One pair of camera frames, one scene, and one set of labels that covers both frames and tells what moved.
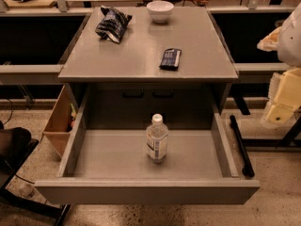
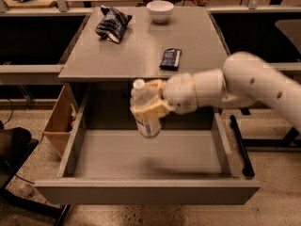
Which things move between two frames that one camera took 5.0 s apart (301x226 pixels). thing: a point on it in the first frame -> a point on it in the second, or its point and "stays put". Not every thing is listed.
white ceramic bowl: [160, 10] stays put
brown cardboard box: [60, 121] stays put
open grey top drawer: [111, 167] stays put
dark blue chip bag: [112, 24] stays put
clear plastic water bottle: [157, 139] -> [140, 96]
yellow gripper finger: [280, 113] -> [156, 112]
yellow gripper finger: [270, 42] -> [158, 85]
